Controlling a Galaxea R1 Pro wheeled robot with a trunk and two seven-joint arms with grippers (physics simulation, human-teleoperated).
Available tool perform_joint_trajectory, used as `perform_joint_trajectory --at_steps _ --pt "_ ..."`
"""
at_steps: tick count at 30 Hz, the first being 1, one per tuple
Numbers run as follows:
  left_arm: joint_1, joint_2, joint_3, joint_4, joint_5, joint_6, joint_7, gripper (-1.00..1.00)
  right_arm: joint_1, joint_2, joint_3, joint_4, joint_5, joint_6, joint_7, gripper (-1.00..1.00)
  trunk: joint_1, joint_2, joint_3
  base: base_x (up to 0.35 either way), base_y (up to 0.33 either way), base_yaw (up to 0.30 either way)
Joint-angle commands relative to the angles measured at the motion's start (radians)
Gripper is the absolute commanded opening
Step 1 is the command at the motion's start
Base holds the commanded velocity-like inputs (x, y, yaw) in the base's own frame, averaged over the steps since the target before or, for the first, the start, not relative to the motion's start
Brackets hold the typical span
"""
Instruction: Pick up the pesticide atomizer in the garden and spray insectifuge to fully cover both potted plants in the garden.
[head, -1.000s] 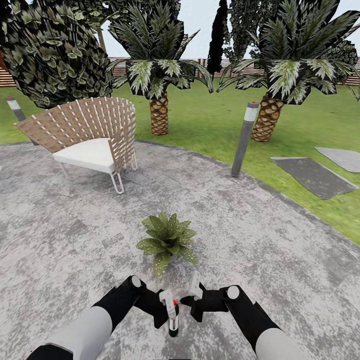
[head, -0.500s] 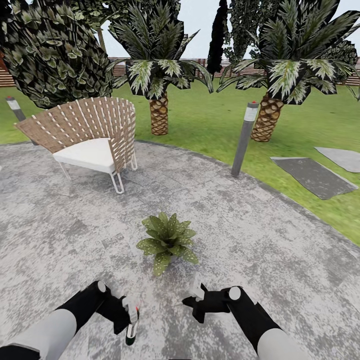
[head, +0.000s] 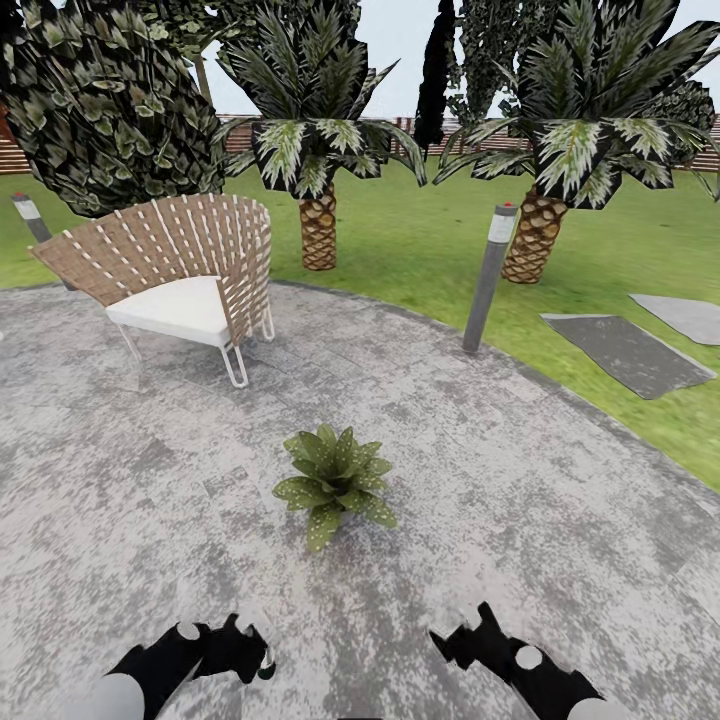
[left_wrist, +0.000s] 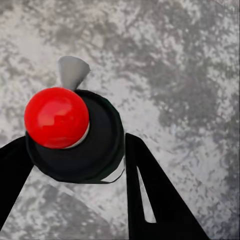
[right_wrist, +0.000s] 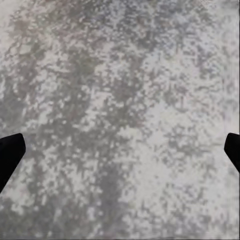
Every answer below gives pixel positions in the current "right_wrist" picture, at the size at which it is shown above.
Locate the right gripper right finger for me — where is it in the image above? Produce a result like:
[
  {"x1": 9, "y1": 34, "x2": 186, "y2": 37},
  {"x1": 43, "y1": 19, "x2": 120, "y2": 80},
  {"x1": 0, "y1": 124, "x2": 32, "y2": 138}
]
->
[{"x1": 224, "y1": 133, "x2": 240, "y2": 173}]

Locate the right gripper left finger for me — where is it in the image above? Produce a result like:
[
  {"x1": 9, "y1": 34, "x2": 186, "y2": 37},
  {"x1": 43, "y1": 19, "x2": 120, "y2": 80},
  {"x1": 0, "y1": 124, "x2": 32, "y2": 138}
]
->
[{"x1": 0, "y1": 133, "x2": 26, "y2": 193}]

